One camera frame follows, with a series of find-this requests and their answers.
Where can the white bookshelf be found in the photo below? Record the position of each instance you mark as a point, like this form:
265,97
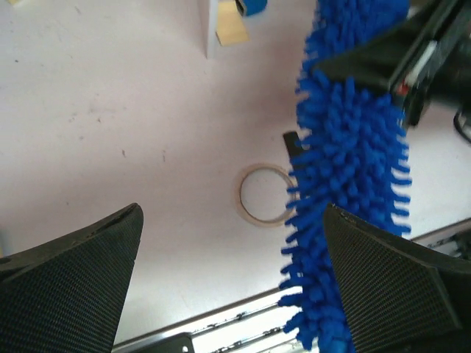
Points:
208,14

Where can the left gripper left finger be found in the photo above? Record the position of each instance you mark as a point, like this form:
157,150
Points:
67,295

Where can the wooden block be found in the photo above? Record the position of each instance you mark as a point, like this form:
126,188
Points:
230,28

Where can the blue microfiber duster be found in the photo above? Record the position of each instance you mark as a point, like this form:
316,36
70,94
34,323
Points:
353,155

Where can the black plastic clip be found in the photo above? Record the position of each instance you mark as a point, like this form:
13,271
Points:
293,144

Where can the beige tape roll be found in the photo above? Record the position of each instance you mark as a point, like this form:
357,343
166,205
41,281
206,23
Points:
261,195

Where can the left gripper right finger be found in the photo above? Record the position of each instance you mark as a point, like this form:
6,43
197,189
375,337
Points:
398,296

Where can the blue cube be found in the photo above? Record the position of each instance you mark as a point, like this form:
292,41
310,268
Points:
251,7

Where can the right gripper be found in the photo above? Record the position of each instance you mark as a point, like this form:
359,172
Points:
425,59

